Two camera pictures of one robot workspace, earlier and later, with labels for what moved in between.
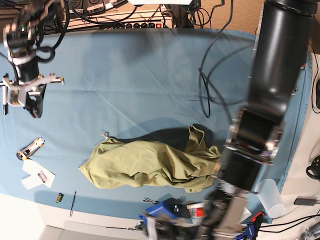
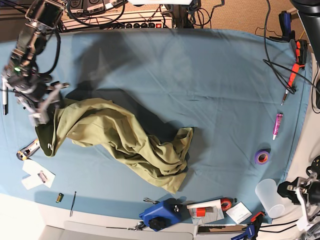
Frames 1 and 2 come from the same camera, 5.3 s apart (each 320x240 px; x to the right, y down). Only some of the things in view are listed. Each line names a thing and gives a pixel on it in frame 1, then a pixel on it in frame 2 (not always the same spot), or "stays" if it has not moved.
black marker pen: [5, 106] stays
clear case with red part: [197, 212] stays
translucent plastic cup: [268, 192] stays
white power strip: [133, 19] stays
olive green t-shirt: [114, 164] -> [161, 155]
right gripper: [224, 210] -> [309, 187]
